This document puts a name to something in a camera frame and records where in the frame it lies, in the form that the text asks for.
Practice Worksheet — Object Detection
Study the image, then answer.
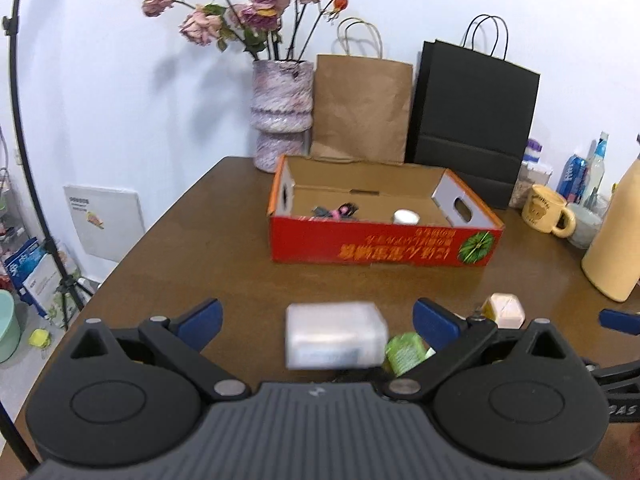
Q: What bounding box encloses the cream hexagonal small box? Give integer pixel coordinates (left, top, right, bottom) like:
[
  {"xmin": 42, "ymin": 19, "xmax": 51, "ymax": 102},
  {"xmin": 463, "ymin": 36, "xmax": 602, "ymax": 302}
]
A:
[{"xmin": 481, "ymin": 292, "xmax": 526, "ymax": 330}]

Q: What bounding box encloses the jar with purple lid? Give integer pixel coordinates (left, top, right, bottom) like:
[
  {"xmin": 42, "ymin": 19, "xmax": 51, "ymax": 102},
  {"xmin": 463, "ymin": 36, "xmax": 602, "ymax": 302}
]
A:
[{"xmin": 509, "ymin": 138, "xmax": 554, "ymax": 209}]

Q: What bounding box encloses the white flat board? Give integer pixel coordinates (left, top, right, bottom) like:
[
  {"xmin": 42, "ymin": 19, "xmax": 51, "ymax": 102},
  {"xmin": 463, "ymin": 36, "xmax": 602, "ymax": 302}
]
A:
[{"xmin": 63, "ymin": 185, "xmax": 146, "ymax": 264}]

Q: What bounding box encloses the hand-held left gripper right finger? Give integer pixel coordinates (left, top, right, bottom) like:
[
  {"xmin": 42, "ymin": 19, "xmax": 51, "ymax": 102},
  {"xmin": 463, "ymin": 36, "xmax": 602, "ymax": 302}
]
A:
[{"xmin": 382, "ymin": 298, "xmax": 583, "ymax": 403}]

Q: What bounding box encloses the cream plastic bottle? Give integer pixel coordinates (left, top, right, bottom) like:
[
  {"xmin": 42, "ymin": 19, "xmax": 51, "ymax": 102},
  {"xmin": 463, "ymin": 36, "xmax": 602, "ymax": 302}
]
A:
[{"xmin": 581, "ymin": 134, "xmax": 640, "ymax": 303}]

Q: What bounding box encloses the blue drink can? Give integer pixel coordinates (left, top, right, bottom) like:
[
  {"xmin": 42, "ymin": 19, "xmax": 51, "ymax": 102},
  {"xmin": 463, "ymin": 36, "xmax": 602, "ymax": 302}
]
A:
[{"xmin": 556, "ymin": 155, "xmax": 591, "ymax": 206}]

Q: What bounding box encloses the green snack packet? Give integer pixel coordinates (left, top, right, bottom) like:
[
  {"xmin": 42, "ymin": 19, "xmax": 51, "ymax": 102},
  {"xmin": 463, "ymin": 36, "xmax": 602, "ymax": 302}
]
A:
[{"xmin": 384, "ymin": 332, "xmax": 437, "ymax": 378}]

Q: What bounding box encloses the black light stand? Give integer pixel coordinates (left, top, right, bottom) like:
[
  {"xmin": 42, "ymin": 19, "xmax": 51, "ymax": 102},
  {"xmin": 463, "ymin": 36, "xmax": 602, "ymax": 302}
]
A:
[{"xmin": 0, "ymin": 0, "xmax": 96, "ymax": 473}]

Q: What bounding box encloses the black paper bag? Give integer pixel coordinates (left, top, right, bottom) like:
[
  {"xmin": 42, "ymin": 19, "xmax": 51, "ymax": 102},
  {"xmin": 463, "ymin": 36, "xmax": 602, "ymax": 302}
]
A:
[{"xmin": 405, "ymin": 14, "xmax": 542, "ymax": 211}]

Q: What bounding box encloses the metal storage rack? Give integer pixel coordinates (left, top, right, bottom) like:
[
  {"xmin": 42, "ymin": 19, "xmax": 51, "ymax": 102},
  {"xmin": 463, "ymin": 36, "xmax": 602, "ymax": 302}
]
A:
[{"xmin": 0, "ymin": 127, "xmax": 26, "ymax": 261}]

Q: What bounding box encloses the brown paper bag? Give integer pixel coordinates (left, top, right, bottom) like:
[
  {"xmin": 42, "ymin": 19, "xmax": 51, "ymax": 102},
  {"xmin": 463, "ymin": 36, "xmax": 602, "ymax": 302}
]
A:
[{"xmin": 310, "ymin": 17, "xmax": 415, "ymax": 165}]

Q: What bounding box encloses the clear bottle with blue label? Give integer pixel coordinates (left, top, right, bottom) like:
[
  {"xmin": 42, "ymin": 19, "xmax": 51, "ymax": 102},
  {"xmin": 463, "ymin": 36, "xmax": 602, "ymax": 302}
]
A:
[{"xmin": 582, "ymin": 131, "xmax": 611, "ymax": 211}]

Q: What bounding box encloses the black and pink hair clip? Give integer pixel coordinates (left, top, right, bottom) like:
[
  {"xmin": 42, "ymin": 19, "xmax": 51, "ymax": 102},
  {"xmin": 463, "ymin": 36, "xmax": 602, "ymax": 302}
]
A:
[{"xmin": 311, "ymin": 202, "xmax": 362, "ymax": 221}]

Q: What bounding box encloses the mottled purple ceramic vase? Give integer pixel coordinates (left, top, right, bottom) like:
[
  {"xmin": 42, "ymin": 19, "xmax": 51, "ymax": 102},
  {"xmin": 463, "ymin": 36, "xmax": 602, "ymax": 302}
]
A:
[{"xmin": 251, "ymin": 60, "xmax": 315, "ymax": 173}]

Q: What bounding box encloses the translucent white plastic box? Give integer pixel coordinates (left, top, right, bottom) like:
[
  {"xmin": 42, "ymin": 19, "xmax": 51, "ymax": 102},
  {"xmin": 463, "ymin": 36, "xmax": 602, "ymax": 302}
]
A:
[{"xmin": 285, "ymin": 301, "xmax": 390, "ymax": 371}]

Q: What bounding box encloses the blue and white packet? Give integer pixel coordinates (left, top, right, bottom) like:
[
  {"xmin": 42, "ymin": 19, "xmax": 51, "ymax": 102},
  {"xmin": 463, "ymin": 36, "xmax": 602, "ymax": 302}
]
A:
[{"xmin": 2, "ymin": 236, "xmax": 51, "ymax": 311}]

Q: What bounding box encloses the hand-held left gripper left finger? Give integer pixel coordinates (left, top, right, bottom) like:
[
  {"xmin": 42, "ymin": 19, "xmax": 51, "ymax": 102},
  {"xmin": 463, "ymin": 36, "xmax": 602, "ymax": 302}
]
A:
[{"xmin": 70, "ymin": 298, "xmax": 251, "ymax": 402}]

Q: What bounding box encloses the red cardboard box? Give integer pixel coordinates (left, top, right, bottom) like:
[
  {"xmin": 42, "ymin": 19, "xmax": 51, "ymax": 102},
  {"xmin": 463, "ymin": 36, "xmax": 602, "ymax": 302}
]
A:
[{"xmin": 266, "ymin": 155, "xmax": 505, "ymax": 268}]

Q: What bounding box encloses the white and green packet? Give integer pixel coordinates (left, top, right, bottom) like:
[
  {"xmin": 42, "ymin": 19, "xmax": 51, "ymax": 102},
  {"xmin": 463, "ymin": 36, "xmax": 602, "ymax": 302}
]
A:
[{"xmin": 22, "ymin": 254, "xmax": 83, "ymax": 322}]

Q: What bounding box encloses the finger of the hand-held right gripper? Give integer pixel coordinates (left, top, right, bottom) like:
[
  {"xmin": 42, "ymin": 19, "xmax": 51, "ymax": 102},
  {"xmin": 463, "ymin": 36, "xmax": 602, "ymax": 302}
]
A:
[
  {"xmin": 599, "ymin": 308, "xmax": 640, "ymax": 334},
  {"xmin": 581, "ymin": 355, "xmax": 640, "ymax": 392}
]

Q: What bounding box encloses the pale green bucket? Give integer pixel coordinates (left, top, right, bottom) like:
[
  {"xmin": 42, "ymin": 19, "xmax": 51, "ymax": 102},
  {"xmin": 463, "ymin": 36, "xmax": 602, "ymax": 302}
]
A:
[{"xmin": 0, "ymin": 291, "xmax": 22, "ymax": 364}]

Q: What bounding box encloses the yellow ceramic mug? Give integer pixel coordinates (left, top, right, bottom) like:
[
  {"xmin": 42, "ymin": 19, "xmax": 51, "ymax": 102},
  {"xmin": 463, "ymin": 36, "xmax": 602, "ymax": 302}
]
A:
[{"xmin": 521, "ymin": 184, "xmax": 577, "ymax": 237}]

